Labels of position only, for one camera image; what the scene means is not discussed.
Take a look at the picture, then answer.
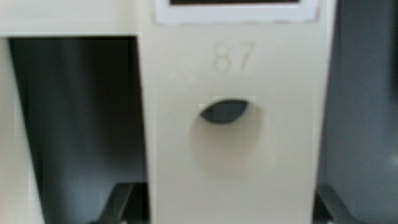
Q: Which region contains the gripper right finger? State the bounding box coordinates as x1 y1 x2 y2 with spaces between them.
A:
312 184 366 224

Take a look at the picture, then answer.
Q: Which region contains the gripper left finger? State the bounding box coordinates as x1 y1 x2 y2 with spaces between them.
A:
92 183 133 224

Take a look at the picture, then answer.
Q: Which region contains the white chair back frame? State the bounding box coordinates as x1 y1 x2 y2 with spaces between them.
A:
0 0 337 224

